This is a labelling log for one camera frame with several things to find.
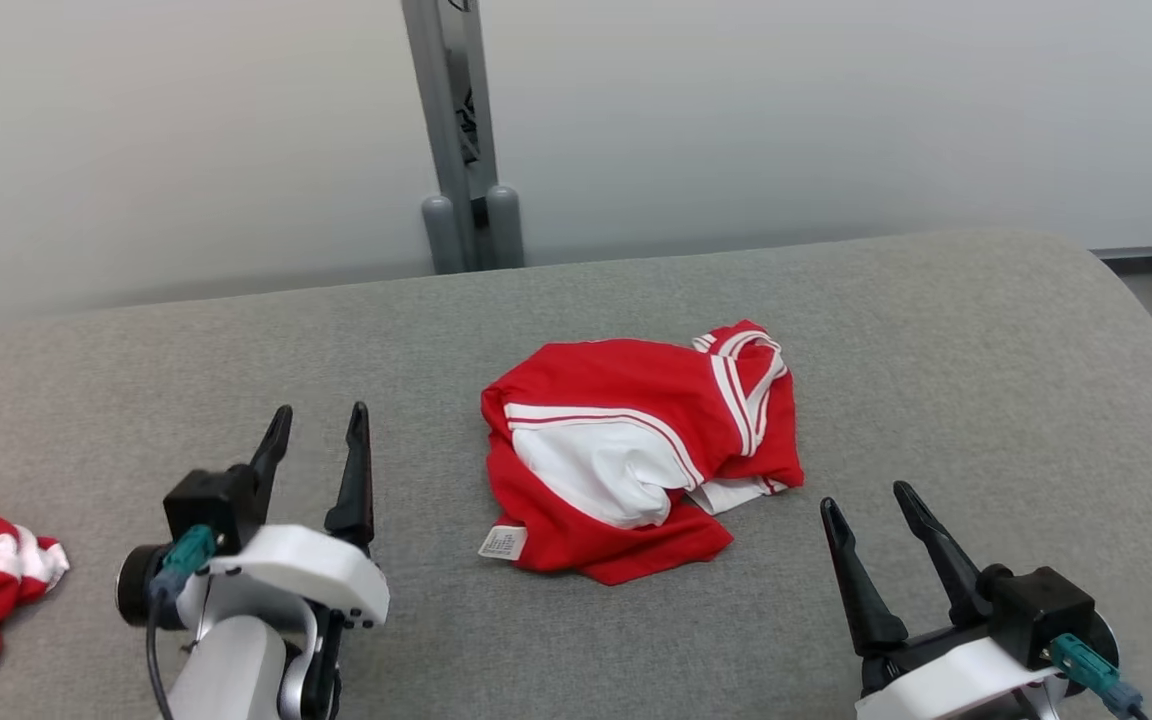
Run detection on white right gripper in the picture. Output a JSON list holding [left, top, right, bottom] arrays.
[[820, 481, 1072, 720]]

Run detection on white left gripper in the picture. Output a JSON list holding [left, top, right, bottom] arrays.
[[176, 402, 390, 720]]

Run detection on red white basketball jersey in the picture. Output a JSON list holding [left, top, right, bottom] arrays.
[[481, 320, 805, 586]]

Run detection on black cable with teal plug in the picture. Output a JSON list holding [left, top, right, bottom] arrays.
[[144, 525, 219, 720], [1049, 633, 1149, 720]]

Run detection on grey metal post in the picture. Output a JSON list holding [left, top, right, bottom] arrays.
[[401, 0, 525, 273]]

